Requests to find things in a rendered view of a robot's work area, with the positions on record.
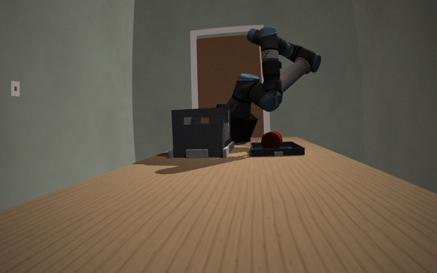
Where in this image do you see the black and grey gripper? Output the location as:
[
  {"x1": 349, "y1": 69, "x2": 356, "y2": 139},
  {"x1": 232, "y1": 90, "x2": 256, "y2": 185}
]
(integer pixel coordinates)
[{"x1": 261, "y1": 49, "x2": 282, "y2": 106}]

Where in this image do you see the brown bottle with red label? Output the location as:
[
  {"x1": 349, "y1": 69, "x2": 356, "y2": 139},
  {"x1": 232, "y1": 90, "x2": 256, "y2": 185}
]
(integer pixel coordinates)
[{"x1": 261, "y1": 131, "x2": 282, "y2": 149}]

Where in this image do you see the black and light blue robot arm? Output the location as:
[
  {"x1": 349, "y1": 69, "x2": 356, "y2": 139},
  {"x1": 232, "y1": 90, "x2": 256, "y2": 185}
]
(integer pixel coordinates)
[{"x1": 225, "y1": 27, "x2": 321, "y2": 118}]

